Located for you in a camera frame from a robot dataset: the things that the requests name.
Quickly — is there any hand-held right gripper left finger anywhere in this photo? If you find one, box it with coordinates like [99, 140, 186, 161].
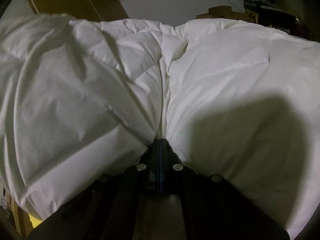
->
[27, 139, 160, 240]

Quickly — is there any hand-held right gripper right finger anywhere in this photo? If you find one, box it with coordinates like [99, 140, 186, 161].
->
[159, 139, 292, 240]

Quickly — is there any white duvet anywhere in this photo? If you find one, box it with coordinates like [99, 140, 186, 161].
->
[0, 14, 320, 240]

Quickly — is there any yellow bed sheet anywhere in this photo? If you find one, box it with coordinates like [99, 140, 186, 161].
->
[28, 212, 45, 229]

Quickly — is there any wooden bedside cabinet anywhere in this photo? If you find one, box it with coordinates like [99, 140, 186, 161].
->
[12, 199, 34, 238]

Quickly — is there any brown cardboard box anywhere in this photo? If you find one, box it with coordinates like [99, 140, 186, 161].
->
[196, 5, 252, 22]

